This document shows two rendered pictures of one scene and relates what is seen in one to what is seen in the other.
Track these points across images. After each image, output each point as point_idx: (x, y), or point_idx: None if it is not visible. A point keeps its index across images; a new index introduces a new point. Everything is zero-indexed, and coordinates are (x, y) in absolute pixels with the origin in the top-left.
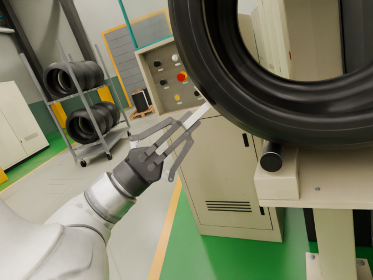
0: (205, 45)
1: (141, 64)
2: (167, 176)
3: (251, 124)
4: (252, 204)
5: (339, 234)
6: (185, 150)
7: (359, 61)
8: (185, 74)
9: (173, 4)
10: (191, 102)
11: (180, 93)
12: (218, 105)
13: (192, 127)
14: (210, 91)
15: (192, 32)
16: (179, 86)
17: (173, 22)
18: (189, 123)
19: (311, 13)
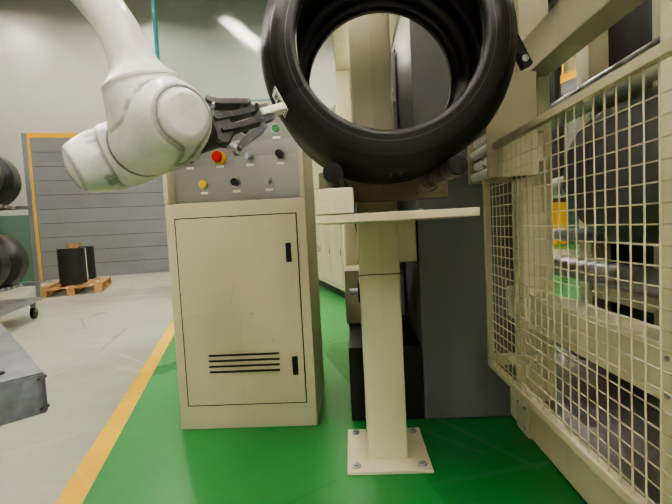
0: (293, 52)
1: None
2: (236, 145)
3: (320, 130)
4: (282, 357)
5: (389, 355)
6: (258, 129)
7: None
8: (223, 156)
9: (271, 16)
10: (222, 195)
11: (209, 180)
12: (293, 110)
13: (267, 116)
14: (288, 94)
15: (284, 40)
16: (210, 170)
17: (266, 32)
18: (266, 110)
19: (372, 100)
